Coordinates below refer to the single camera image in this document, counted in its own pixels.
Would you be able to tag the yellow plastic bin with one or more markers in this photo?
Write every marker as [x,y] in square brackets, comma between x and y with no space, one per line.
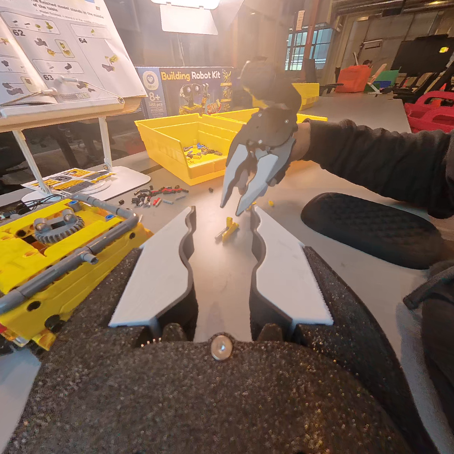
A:
[234,115]
[213,170]

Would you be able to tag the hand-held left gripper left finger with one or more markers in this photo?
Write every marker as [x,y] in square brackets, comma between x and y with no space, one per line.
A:
[156,284]

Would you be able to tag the bright white light panel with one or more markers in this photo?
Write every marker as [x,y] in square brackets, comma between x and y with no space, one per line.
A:
[188,18]

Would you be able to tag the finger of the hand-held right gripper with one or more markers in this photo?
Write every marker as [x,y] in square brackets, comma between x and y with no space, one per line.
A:
[266,177]
[234,174]

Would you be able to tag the yellow grey bricks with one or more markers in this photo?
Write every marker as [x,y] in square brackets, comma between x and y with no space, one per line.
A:
[202,150]

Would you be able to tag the white round stand base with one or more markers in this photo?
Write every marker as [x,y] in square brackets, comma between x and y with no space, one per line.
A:
[128,181]

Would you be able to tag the dark printed box stack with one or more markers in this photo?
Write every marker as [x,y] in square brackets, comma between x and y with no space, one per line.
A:
[184,78]

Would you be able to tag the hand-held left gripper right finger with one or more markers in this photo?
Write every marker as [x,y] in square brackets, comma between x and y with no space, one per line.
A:
[291,284]

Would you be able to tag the sticker sheet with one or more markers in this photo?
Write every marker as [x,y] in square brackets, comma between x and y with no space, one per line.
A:
[64,181]

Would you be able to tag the wooden booklet stand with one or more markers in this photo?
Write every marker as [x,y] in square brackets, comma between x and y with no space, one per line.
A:
[57,113]

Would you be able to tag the stack of yellow bins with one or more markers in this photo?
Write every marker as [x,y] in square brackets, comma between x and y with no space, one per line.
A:
[308,92]

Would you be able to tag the instruction booklet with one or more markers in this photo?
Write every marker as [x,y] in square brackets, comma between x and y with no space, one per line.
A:
[71,42]

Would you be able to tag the person's right hand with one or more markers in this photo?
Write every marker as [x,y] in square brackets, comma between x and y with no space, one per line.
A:
[303,142]

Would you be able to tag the yellow brick piece grey axle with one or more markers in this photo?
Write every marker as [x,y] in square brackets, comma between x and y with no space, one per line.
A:
[228,230]

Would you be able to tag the grey desk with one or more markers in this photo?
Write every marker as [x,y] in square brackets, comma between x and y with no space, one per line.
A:
[213,284]

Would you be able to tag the pile of small brick parts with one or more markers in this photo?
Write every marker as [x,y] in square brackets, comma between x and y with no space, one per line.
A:
[167,190]

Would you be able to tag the person's right forearm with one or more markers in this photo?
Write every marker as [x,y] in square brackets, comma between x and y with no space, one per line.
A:
[376,156]

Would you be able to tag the black monitor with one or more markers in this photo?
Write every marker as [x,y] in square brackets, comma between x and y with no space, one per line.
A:
[425,57]

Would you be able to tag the yellow tracked brick vehicle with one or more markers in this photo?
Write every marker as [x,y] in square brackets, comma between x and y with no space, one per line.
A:
[42,284]

